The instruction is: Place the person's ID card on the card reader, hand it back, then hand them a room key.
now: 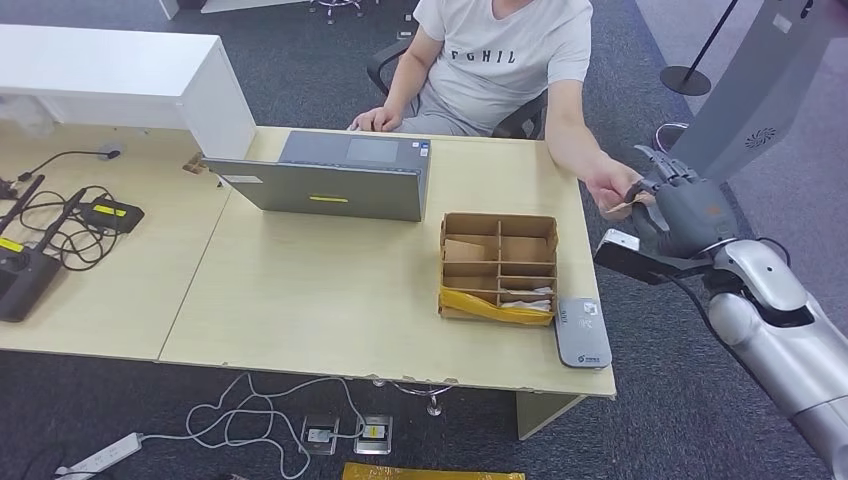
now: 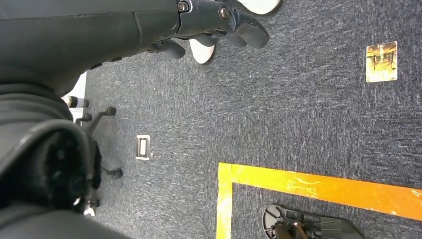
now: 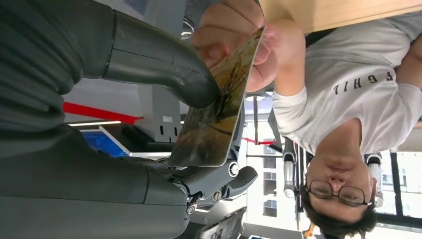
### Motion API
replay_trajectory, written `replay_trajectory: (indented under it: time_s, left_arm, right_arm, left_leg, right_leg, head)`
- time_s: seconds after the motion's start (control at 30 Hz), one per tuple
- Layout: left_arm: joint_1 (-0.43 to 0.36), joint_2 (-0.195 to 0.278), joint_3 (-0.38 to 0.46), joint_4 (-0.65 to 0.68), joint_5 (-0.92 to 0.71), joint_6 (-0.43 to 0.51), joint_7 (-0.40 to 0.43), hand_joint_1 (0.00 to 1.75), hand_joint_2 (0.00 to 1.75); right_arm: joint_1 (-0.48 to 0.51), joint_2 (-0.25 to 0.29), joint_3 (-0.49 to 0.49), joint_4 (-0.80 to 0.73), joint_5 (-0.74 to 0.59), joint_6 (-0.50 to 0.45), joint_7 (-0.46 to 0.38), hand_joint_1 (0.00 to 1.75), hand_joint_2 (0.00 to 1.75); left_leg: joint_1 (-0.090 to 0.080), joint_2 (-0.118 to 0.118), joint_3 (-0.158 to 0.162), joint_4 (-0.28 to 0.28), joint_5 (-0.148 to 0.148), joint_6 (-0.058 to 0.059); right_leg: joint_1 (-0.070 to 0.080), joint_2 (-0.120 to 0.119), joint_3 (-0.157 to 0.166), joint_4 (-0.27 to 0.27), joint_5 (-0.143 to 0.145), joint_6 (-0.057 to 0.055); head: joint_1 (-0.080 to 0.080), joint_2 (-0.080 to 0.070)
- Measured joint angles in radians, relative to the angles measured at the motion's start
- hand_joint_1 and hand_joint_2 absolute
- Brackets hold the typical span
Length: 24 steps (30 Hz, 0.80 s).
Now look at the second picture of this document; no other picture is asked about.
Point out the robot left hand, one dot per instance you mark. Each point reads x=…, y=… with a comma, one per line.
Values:
x=82, y=33

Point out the gold square floor card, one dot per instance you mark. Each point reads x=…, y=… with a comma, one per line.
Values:
x=381, y=62

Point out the black wheeled chair base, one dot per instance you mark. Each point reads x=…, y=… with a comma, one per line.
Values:
x=111, y=110

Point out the white shoe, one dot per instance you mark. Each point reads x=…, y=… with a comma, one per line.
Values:
x=260, y=6
x=201, y=52

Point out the silver floor socket box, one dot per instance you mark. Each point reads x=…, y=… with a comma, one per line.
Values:
x=143, y=147

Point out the dark grey robot body shell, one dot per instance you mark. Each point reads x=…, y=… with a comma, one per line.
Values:
x=49, y=165

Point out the yellow floor tape strip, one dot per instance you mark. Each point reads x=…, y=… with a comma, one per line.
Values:
x=329, y=191
x=224, y=204

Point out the black round stand base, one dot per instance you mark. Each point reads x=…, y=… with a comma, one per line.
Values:
x=329, y=229

